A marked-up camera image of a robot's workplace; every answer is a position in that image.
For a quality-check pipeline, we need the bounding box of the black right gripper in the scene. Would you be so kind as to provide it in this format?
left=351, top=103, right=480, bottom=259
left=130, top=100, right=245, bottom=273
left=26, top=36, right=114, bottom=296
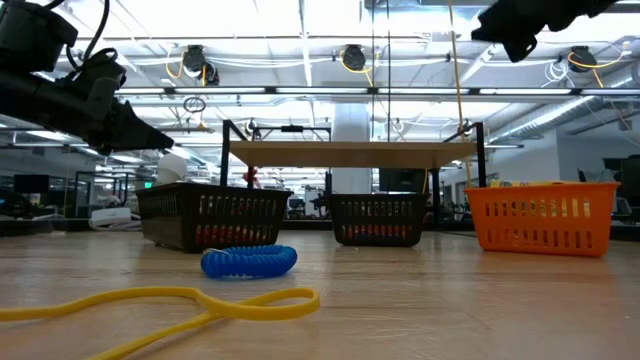
left=470, top=0, right=621, bottom=64

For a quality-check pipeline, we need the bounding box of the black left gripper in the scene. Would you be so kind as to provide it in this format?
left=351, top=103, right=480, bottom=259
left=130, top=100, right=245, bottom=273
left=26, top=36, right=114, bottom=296
left=0, top=72, right=175, bottom=156

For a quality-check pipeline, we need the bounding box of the orange plastic basket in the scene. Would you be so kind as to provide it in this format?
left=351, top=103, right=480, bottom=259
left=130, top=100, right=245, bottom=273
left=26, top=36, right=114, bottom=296
left=463, top=180, right=622, bottom=259

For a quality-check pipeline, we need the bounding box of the blue coil keychain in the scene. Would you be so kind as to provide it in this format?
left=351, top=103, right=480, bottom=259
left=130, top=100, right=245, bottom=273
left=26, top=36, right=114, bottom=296
left=199, top=243, right=299, bottom=280

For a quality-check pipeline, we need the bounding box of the large black plastic basket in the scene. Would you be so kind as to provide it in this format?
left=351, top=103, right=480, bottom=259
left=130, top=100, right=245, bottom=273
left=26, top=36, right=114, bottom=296
left=134, top=181, right=294, bottom=254

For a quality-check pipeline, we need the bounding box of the black monitor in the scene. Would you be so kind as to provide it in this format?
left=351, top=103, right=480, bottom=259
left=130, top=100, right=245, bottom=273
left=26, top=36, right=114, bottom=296
left=378, top=168, right=429, bottom=194
left=13, top=173, right=51, bottom=195

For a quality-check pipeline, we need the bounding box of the yellow rubber band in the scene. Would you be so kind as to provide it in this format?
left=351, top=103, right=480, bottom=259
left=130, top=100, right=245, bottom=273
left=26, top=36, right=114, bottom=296
left=0, top=285, right=322, bottom=360

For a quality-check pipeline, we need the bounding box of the small black plastic basket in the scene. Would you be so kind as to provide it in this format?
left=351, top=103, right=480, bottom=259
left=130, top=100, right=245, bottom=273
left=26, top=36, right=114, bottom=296
left=327, top=192, right=430, bottom=248

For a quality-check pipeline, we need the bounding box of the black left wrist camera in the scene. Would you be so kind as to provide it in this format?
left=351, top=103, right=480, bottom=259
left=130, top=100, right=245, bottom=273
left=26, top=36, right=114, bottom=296
left=64, top=47, right=127, bottom=101

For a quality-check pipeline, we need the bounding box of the black ceiling cable reel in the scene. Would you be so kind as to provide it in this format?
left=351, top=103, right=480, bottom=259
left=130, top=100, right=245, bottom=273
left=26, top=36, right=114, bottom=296
left=180, top=43, right=220, bottom=87
left=568, top=44, right=600, bottom=75
left=340, top=43, right=369, bottom=72

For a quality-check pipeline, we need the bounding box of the wooden shelf riser black frame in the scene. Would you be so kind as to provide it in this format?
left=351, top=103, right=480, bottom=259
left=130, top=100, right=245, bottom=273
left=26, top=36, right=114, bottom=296
left=219, top=118, right=489, bottom=230

